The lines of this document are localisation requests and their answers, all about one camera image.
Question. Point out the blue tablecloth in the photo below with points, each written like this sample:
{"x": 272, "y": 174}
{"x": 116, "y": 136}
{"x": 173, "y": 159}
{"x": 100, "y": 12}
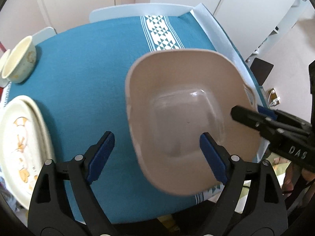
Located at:
{"x": 78, "y": 85}

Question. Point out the person's right hand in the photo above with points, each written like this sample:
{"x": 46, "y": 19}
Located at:
{"x": 292, "y": 171}

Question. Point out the white plate with duck drawing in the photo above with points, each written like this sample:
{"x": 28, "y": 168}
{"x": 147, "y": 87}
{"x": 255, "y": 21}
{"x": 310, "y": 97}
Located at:
{"x": 25, "y": 146}

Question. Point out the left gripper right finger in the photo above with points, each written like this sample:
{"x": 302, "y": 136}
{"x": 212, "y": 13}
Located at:
{"x": 264, "y": 212}

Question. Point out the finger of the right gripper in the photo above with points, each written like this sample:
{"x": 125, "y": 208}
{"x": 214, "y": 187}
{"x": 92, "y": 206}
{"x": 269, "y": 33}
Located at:
{"x": 251, "y": 119}
{"x": 266, "y": 111}

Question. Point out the beige square handled bowl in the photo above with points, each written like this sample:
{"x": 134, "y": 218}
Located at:
{"x": 174, "y": 96}

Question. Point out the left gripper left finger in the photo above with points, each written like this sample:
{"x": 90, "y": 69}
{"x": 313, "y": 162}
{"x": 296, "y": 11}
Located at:
{"x": 50, "y": 212}

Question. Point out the white table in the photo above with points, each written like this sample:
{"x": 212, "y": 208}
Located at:
{"x": 48, "y": 35}

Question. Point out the cream bowl nearer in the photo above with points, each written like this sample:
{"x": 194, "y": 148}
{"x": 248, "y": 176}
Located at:
{"x": 21, "y": 61}

